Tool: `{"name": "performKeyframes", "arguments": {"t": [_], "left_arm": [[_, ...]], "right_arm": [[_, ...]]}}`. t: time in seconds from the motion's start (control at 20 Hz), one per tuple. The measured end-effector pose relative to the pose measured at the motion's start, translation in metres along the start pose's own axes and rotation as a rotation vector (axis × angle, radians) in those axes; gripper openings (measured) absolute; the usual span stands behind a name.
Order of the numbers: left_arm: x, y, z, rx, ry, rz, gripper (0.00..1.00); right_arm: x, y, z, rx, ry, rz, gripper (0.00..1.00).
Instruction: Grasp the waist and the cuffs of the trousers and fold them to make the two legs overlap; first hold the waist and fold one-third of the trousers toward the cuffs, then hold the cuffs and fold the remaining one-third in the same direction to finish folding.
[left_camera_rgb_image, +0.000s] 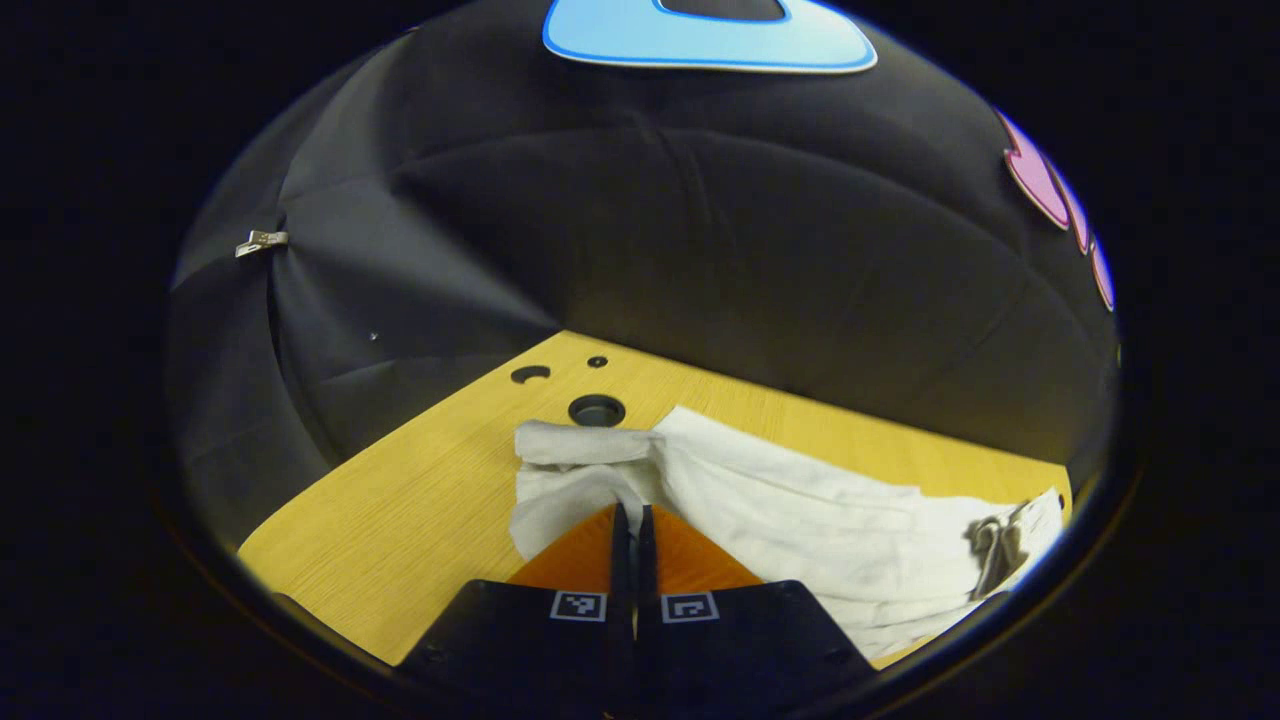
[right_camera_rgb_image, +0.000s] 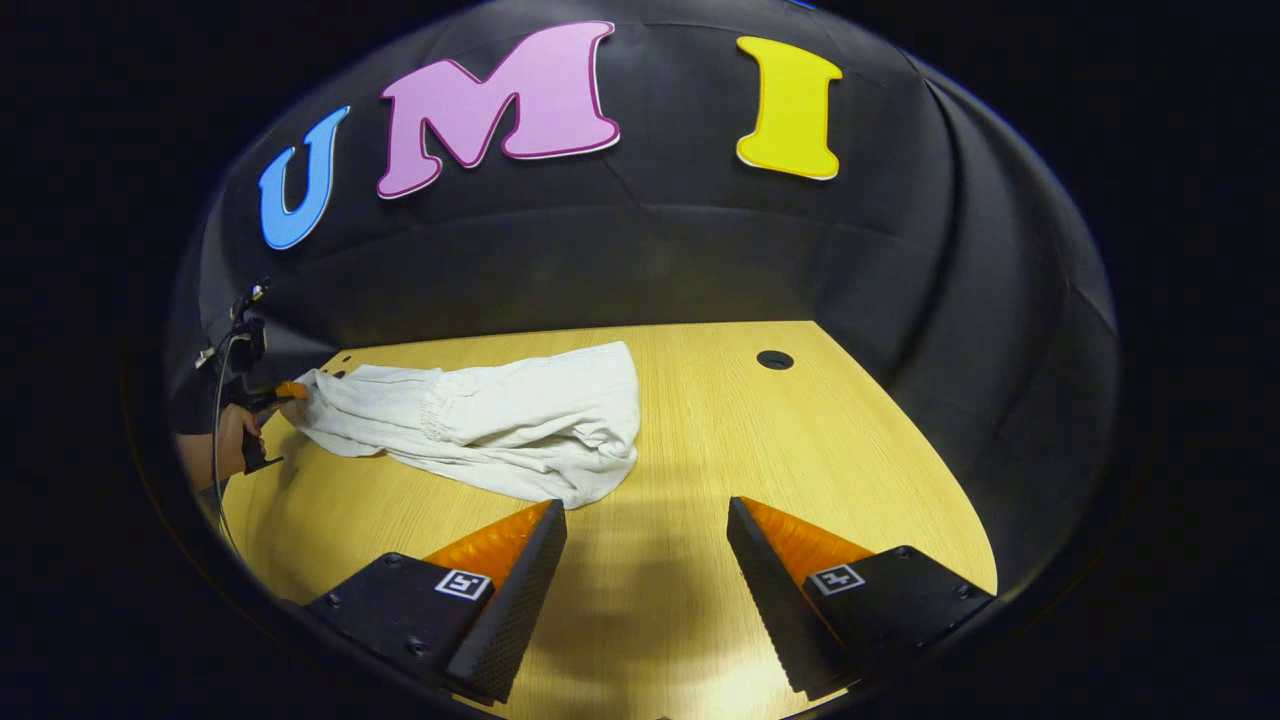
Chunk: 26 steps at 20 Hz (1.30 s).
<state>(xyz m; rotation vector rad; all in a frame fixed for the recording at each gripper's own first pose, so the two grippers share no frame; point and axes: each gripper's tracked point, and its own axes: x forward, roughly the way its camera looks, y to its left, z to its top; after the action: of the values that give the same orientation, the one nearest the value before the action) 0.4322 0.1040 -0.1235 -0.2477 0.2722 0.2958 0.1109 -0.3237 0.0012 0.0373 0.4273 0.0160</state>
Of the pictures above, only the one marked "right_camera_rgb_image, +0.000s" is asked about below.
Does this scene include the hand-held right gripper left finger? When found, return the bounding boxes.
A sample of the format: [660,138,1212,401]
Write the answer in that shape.
[303,500,569,706]

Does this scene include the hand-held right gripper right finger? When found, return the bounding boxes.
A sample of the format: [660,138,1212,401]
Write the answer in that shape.
[727,496,998,701]

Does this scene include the white jeans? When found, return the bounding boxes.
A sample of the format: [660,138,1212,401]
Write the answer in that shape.
[280,341,642,511]

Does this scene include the black backdrop cloth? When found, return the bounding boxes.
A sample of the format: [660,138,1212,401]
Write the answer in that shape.
[165,0,1121,591]

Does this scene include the thin grey cable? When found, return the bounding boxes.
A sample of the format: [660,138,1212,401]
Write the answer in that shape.
[208,335,246,561]

